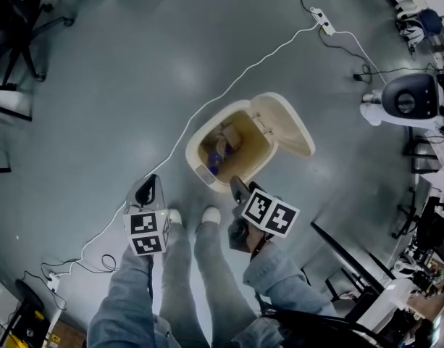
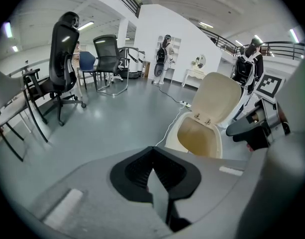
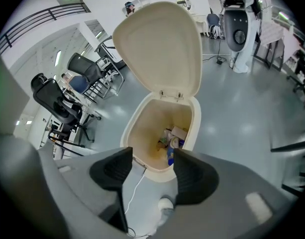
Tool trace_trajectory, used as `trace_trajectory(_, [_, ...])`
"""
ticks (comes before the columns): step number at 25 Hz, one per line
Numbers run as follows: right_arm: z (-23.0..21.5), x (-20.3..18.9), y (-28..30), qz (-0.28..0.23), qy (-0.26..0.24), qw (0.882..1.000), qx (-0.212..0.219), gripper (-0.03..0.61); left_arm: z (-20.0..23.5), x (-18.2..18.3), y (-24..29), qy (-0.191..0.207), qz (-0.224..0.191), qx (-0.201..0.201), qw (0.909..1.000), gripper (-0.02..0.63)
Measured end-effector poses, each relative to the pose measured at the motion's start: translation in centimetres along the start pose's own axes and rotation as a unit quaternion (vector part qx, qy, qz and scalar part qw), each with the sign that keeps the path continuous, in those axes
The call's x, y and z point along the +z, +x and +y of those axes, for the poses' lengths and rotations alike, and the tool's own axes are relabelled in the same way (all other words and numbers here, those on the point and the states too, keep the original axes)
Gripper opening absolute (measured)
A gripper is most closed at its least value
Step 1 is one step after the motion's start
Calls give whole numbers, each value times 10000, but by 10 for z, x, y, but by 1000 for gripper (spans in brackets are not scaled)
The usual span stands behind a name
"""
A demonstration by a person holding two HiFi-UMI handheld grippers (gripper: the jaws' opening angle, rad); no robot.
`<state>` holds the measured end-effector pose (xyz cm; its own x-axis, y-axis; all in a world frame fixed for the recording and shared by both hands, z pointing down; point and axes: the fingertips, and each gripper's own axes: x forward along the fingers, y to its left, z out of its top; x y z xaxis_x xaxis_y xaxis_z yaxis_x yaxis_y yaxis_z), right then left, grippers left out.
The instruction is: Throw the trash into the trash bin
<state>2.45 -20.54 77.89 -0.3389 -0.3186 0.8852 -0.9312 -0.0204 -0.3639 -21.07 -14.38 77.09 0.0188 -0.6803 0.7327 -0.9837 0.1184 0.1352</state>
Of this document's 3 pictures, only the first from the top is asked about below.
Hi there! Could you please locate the black table frame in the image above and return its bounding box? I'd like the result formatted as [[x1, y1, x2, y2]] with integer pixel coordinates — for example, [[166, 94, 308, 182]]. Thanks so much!
[[310, 221, 397, 304]]

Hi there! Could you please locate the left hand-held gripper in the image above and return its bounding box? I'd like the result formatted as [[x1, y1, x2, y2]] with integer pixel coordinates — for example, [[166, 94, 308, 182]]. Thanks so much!
[[122, 174, 172, 257]]

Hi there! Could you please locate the person's left forearm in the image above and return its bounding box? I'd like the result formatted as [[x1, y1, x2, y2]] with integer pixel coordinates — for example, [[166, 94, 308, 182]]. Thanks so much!
[[88, 244, 172, 348]]

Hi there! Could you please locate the person's right white shoe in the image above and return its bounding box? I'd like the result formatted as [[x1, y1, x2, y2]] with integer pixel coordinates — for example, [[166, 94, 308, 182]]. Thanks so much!
[[201, 206, 222, 225]]

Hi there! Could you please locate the beige trash bin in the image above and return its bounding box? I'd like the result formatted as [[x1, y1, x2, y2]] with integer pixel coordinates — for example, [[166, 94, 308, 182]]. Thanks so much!
[[185, 91, 316, 194]]

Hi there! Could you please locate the white and black robot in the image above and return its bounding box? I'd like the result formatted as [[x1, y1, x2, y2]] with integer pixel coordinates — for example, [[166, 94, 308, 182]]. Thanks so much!
[[359, 72, 444, 128]]

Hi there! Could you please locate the person's left leg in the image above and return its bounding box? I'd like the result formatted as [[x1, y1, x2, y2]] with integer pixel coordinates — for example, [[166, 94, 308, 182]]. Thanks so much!
[[159, 222, 210, 348]]

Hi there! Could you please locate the black floor cable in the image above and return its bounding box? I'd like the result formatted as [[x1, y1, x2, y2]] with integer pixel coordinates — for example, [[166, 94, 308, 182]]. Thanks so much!
[[39, 254, 118, 276]]

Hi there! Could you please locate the person's right forearm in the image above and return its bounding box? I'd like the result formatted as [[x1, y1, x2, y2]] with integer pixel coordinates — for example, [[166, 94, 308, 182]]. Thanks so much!
[[242, 229, 339, 319]]

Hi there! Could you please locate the blue chair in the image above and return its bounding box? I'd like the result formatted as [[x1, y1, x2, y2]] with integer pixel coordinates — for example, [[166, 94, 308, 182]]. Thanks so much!
[[395, 8, 444, 51]]

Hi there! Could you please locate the black power adapter cable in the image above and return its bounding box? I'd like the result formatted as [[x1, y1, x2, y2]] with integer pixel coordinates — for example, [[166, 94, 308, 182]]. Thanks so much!
[[318, 27, 373, 84]]

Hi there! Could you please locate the black metal desk frame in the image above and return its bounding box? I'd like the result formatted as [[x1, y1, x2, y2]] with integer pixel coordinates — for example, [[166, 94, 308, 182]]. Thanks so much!
[[0, 84, 34, 123]]

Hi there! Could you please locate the blue trash piece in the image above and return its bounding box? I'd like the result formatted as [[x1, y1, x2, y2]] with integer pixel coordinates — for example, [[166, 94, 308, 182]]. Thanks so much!
[[206, 149, 225, 175]]

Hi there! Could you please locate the person's leg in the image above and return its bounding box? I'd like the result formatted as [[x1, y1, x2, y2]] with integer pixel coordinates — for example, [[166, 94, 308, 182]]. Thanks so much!
[[193, 221, 267, 342], [159, 222, 210, 348]]

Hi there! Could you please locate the black office chair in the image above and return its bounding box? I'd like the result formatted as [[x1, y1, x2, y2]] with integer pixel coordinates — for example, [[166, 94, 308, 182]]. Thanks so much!
[[0, 0, 76, 87]]

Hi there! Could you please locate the brown cardboard trash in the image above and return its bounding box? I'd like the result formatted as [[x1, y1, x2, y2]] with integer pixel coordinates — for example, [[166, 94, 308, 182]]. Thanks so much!
[[220, 123, 241, 149]]

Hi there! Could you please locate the person's right leg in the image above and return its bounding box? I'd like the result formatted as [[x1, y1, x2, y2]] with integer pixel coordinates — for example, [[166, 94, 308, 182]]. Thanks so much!
[[193, 221, 267, 342]]

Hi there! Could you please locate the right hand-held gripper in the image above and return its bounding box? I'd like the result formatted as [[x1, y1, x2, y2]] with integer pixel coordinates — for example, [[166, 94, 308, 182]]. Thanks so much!
[[228, 175, 301, 254]]

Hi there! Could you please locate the short white cable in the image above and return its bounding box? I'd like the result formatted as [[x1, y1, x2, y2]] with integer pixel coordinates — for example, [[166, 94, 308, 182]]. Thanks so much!
[[333, 30, 388, 86]]

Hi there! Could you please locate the white box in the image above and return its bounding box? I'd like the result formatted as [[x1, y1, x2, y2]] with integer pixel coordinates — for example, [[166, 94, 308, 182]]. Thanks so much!
[[346, 277, 420, 335]]

